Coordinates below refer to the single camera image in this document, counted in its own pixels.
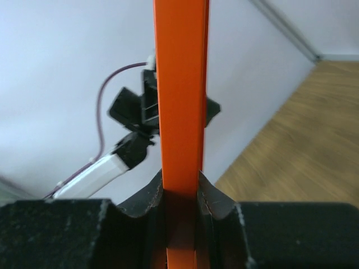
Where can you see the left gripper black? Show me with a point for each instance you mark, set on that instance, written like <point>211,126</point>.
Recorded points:
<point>149,103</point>

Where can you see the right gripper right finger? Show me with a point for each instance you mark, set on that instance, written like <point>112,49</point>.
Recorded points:
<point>220,237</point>

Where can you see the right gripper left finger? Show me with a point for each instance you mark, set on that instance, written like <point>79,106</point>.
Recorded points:
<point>133,233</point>

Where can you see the orange box lid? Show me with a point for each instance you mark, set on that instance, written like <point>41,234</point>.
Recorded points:
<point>181,43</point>

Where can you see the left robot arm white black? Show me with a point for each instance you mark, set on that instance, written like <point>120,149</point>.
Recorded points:
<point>139,114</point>

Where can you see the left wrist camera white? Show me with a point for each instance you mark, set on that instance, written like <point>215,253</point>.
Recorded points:
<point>151,62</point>

